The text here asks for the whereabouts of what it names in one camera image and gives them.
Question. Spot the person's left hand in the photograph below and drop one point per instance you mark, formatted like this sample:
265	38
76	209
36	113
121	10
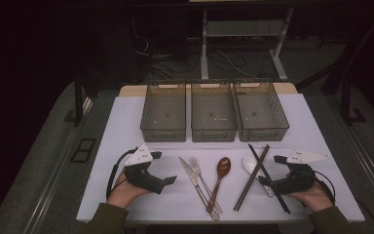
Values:
123	193

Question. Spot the dark slanted stand bar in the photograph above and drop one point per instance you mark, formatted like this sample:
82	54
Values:
354	56

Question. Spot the black chopstick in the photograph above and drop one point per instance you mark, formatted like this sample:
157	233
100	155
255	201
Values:
255	156
282	202

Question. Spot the steel table knife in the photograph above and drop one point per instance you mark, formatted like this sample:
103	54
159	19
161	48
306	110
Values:
188	170

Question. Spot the clear grey plastic bin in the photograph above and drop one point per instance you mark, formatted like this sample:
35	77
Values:
212	113
164	113
259	113

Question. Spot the black upright post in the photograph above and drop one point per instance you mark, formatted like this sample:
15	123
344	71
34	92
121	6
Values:
78	104

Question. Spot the white metal stand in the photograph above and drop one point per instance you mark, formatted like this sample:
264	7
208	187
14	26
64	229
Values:
204	48

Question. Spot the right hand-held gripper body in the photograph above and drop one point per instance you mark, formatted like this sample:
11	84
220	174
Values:
300	180

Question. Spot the steel fork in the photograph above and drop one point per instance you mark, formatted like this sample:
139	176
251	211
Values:
194	163

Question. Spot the person's right hand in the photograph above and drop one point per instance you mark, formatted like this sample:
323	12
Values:
315	198

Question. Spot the brown wooden spoon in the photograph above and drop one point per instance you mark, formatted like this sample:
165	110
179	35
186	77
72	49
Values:
224	165

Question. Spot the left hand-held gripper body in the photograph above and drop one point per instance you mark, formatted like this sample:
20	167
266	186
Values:
139	157

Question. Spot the white ceramic spoon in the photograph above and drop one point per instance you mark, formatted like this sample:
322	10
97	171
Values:
249	163

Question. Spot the black metal stand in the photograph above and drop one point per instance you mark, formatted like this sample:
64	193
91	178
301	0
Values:
345	100

